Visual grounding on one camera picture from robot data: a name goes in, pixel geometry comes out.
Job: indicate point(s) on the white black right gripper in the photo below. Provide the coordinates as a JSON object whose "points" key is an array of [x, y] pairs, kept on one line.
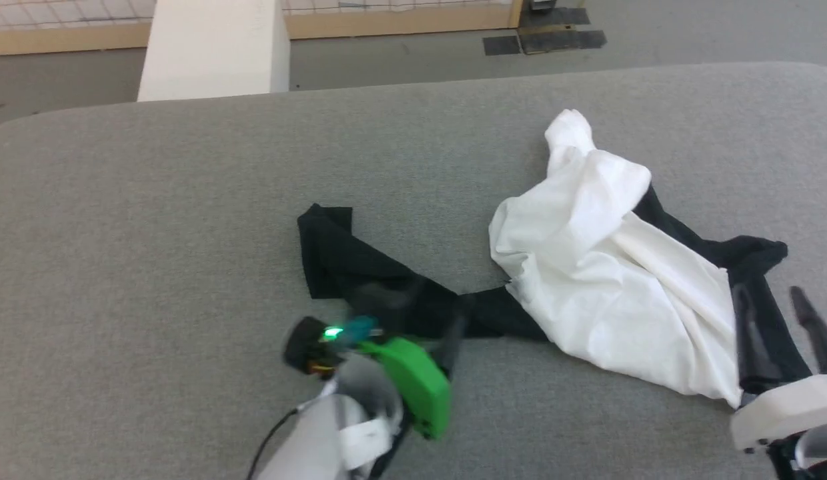
{"points": [[783, 408]]}

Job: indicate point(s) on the white rectangular pillar block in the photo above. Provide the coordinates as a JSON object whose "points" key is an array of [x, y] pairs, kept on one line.
{"points": [[213, 50]]}

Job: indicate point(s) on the small black floor mat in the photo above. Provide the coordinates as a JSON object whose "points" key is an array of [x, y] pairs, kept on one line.
{"points": [[501, 44]]}

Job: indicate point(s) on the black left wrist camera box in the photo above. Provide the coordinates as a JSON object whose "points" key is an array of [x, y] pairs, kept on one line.
{"points": [[308, 348]]}

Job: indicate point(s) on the white shirt with black sleeves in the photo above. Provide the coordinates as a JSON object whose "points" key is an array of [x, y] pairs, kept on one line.
{"points": [[587, 266]]}

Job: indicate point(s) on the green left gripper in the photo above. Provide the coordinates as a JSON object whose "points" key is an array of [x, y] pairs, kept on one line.
{"points": [[417, 386]]}

